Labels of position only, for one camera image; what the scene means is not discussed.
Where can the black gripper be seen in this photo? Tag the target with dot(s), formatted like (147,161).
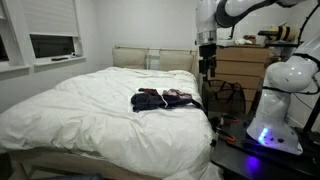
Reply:
(207,61)

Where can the dark navy hoodie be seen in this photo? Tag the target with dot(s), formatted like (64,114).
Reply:
(146,101)

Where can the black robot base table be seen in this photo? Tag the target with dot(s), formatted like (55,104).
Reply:
(247,160)

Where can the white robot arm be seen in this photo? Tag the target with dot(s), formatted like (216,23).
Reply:
(281,80)

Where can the black mesh laundry bag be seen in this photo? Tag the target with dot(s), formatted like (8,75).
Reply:
(223,96)

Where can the wooden dresser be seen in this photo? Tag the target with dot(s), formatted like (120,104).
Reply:
(244,65)

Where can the pink mauve garment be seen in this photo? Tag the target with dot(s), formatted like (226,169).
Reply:
(175,94)

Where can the dark red garment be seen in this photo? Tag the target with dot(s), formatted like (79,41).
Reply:
(148,90)

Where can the beige bed headboard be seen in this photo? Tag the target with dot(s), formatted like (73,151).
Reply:
(154,58)

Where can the yellow black rolled item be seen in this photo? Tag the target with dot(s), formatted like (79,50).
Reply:
(284,33)

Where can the white duvet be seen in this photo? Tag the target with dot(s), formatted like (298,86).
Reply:
(93,114)

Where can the black remote on sill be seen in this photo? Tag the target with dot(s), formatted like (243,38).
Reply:
(59,59)

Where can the white window blind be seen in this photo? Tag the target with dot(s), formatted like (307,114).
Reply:
(51,17)

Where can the orange handled clamp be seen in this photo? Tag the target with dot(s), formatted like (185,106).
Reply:
(229,118)
(226,137)

